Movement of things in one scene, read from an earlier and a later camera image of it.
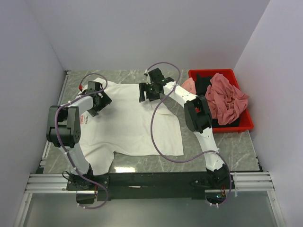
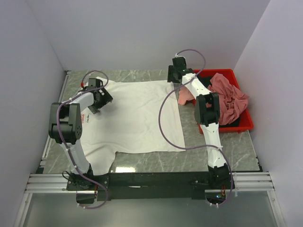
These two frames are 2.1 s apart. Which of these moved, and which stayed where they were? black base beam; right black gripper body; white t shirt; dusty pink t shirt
Moved: right black gripper body
Stayed: dusty pink t shirt; white t shirt; black base beam
